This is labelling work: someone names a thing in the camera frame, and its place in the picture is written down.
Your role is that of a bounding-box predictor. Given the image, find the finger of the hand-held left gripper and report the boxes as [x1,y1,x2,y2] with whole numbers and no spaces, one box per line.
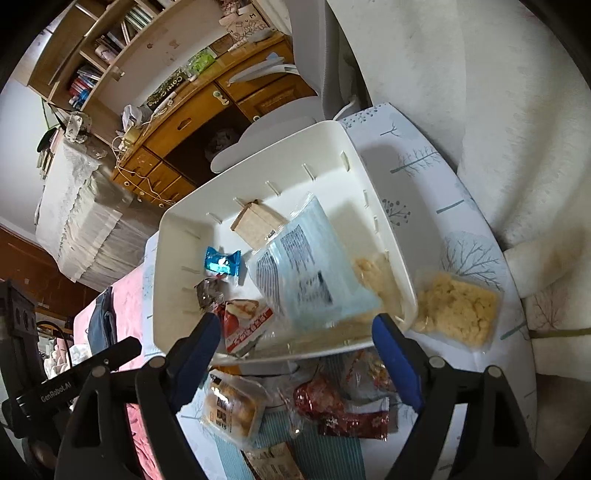
[69,336,142,377]

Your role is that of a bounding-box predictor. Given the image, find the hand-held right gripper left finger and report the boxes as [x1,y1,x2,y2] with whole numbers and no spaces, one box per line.
[55,311,222,480]

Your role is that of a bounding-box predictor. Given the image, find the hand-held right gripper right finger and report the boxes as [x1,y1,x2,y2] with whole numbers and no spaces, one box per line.
[372,313,539,480]

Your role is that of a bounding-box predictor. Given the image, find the clear nut snack packet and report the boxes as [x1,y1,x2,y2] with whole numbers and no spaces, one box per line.
[342,348,393,402]

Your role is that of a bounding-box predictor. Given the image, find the red white dried fruit packet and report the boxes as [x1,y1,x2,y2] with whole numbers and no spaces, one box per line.
[217,299,275,354]

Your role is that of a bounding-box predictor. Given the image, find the orange pastry packet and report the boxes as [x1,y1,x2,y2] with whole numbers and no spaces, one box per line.
[201,374,273,446]

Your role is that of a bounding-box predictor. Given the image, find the dark brown candy packet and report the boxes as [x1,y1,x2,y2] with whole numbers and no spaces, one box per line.
[194,276,227,311]

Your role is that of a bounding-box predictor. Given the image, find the dark red snack packet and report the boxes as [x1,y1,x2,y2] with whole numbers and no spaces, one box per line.
[293,376,391,439]

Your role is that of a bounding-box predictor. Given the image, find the clear rice crisp packet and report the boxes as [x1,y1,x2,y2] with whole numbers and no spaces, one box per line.
[411,270,503,349]
[353,251,407,319]

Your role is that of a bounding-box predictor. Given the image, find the small blue snack packet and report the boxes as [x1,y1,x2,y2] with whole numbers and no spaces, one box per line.
[204,247,243,282]

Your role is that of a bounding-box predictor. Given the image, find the light blue snack packet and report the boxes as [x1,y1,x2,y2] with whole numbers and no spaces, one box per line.
[247,194,384,330]

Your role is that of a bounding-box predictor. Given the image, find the tan cracker packet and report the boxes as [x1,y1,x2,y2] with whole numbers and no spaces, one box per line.
[231,199,289,250]

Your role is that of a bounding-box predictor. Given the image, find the white plastic bin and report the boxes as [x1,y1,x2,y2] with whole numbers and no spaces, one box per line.
[150,119,419,365]

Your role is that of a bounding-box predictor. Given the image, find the navy folded pants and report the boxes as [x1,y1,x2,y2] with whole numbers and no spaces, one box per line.
[88,286,116,358]

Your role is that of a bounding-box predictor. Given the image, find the white floral garment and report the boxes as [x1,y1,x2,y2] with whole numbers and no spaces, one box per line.
[44,339,93,374]

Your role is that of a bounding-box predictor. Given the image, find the pink blanket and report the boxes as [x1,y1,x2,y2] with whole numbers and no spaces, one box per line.
[71,268,185,480]

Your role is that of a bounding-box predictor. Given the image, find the brown wooden door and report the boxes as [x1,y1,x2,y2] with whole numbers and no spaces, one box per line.
[0,224,100,305]

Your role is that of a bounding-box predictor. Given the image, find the dark bag under desk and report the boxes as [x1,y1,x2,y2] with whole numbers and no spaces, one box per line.
[205,129,241,158]

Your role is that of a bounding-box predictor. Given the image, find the patterned cloth bag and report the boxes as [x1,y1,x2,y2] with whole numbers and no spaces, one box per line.
[65,111,93,144]

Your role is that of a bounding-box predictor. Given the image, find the white plastic bag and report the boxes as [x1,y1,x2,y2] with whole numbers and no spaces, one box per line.
[121,104,153,127]

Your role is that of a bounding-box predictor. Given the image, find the wooden desk with drawers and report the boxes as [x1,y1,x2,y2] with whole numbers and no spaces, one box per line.
[111,28,319,206]

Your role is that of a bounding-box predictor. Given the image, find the grey office chair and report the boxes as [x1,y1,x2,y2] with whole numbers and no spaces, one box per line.
[210,0,370,174]

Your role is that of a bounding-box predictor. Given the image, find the black green snack bag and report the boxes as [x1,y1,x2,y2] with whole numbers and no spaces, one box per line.
[145,67,190,107]

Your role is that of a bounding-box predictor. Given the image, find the cream floral curtain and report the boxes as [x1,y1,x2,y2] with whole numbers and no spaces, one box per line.
[323,0,591,480]

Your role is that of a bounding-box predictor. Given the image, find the green packet on desk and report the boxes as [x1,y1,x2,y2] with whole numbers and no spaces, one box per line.
[187,46,218,75]

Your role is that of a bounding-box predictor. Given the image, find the wooden bookshelf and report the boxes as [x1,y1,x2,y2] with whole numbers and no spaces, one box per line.
[25,0,259,134]

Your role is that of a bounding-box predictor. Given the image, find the printed gift bag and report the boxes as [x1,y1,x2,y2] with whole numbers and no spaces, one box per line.
[219,4,259,42]

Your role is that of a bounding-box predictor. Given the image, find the white charging cable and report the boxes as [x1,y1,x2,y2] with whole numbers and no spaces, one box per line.
[111,134,185,204]

